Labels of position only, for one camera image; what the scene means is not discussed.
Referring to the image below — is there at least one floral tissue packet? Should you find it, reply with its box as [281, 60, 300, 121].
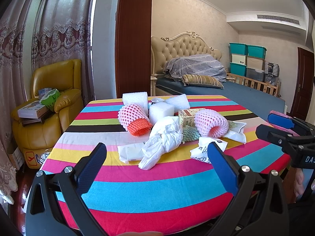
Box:
[223, 120, 247, 144]

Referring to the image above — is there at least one pink foam fruit net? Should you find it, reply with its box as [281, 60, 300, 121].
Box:
[194, 109, 229, 138]

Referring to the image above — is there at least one green zigzag cloth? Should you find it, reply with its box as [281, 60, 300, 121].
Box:
[182, 125, 201, 143]

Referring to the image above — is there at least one herbal medicine box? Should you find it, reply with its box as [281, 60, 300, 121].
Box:
[178, 108, 204, 127]

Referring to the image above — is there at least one pink orange foam net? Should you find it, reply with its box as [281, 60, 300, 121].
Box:
[118, 104, 153, 136]

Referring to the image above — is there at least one white tissue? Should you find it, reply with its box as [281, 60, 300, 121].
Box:
[138, 116, 183, 171]

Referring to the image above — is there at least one white paper packet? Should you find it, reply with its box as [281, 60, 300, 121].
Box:
[118, 142, 145, 164]

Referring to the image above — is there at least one pink trash bag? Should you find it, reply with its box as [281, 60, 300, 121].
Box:
[270, 110, 292, 119]

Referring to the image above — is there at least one person's right hand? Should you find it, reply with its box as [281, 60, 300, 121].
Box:
[294, 168, 304, 198]

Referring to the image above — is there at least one dark wood door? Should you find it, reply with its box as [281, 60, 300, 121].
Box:
[290, 47, 314, 120]

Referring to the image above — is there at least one white printed paper wrapper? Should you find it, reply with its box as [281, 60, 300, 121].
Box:
[190, 137, 228, 164]

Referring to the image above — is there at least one blue mattress bed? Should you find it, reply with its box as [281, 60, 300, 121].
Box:
[156, 78, 285, 120]

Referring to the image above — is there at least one grey clear storage bin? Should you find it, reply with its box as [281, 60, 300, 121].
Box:
[246, 67, 264, 82]

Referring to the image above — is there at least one black white checked bag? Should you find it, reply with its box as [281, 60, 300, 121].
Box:
[264, 61, 280, 77]

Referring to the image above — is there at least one yellow leather armchair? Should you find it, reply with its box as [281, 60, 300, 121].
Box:
[11, 59, 84, 169]

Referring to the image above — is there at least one beige storage box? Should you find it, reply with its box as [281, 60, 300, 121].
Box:
[247, 56, 265, 70]

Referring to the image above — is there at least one teal storage bin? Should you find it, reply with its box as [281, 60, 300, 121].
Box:
[229, 43, 248, 55]
[247, 45, 267, 59]
[230, 62, 247, 76]

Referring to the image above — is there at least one white storage box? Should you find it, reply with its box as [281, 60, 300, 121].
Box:
[231, 54, 247, 65]

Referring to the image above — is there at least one green tissue pack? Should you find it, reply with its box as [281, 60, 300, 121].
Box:
[40, 88, 60, 111]

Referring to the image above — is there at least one white foam block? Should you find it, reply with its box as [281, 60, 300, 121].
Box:
[165, 94, 190, 113]
[149, 102, 175, 125]
[122, 92, 148, 115]

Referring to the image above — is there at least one white flat box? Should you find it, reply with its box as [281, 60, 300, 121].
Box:
[18, 101, 49, 119]

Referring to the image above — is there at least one striped pillow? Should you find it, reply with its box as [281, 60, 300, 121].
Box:
[182, 75, 224, 89]

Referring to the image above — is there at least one air conditioner vent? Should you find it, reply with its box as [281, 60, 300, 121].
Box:
[257, 14, 300, 25]

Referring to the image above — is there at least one grey purple duvet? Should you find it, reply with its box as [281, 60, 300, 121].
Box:
[163, 54, 227, 83]

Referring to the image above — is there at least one tufted beige headboard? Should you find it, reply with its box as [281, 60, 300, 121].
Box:
[151, 31, 222, 77]

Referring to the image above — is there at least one lace curtain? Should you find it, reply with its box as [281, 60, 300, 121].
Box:
[1, 0, 94, 204]

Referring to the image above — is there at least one dark wood wardrobe panel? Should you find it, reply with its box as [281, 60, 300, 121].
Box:
[115, 0, 152, 98]

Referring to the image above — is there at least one wooden crib rail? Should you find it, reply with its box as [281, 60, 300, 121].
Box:
[226, 73, 281, 98]

